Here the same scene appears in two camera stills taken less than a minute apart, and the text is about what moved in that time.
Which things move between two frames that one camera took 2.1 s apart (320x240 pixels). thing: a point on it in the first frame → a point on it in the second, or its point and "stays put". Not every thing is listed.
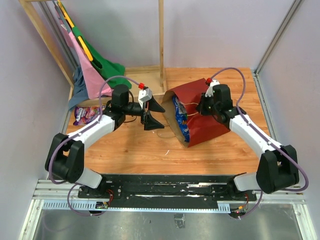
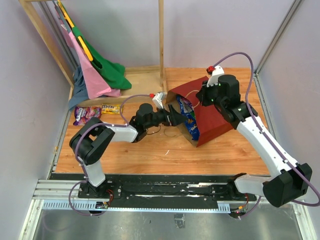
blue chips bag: [181, 116] → [187, 109]
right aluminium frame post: [278, 37] stays put
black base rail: [168, 188] stays put
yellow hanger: [88, 53] stays put
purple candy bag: [85, 115] stays put
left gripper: [149, 122] → [173, 118]
